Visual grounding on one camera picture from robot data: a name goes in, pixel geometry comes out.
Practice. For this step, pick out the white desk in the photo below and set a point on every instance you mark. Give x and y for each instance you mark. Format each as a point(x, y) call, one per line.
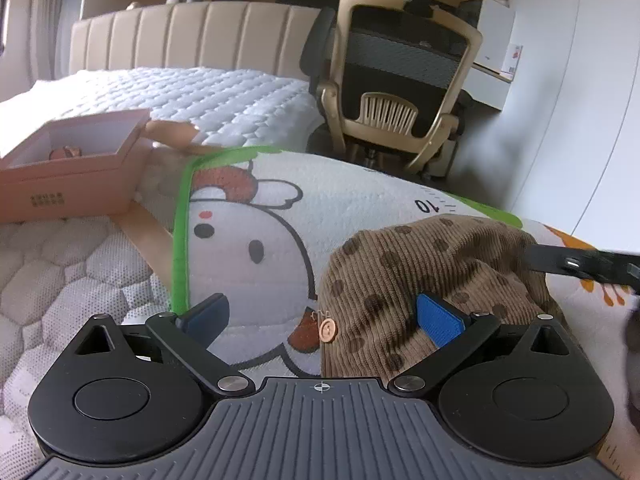
point(486, 87)

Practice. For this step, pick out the brown corduroy dotted garment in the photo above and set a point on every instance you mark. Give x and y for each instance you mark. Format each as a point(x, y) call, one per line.
point(369, 292)

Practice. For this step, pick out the pink cardboard box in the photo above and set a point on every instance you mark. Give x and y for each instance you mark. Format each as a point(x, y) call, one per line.
point(87, 166)

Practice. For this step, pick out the beige padded headboard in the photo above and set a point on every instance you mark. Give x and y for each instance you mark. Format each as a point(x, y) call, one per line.
point(226, 35)

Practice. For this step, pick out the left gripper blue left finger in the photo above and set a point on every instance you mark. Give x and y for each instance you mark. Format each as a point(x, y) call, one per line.
point(186, 338)

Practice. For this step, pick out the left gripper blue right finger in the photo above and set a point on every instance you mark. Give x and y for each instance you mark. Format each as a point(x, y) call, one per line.
point(457, 336)

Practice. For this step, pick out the grey window curtain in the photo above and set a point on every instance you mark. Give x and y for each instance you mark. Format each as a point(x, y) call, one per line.
point(28, 38)

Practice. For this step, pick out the cartoon print play mat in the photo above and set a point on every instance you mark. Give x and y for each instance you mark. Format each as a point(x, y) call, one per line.
point(260, 225)

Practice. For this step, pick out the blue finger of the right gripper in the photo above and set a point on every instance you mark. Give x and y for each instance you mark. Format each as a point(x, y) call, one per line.
point(602, 267)

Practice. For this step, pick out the white box on desk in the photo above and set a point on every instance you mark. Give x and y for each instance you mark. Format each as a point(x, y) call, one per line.
point(498, 54)

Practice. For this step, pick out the beige black office chair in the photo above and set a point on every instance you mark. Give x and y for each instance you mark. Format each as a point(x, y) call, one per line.
point(388, 77)

